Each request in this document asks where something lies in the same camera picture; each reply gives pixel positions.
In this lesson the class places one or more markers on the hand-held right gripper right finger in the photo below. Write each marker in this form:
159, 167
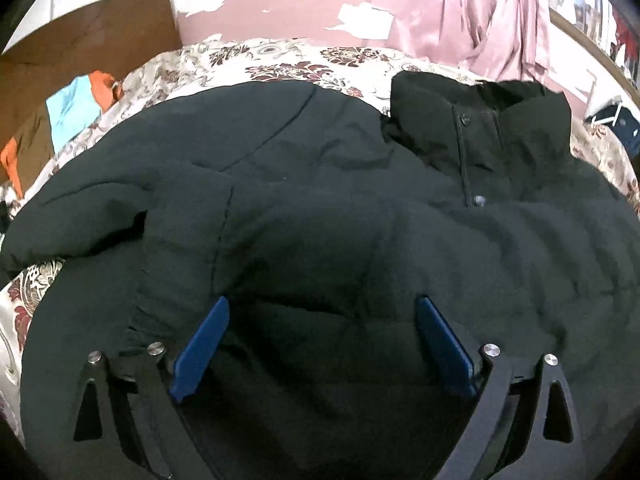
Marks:
445, 350

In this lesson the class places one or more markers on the wooden window frame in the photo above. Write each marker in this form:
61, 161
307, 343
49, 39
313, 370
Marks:
595, 35

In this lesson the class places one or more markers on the black padded jacket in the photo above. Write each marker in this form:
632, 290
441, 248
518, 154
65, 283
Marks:
320, 200

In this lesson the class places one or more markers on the pink curtain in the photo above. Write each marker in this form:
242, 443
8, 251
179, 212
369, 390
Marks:
480, 15

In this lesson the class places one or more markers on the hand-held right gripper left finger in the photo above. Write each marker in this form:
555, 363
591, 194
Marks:
200, 350

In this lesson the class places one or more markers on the floral bedspread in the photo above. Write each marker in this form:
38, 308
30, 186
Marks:
210, 62

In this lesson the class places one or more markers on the orange blue brown cloth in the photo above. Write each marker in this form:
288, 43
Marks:
65, 115

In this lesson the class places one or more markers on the wooden headboard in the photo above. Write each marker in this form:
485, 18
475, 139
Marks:
75, 35

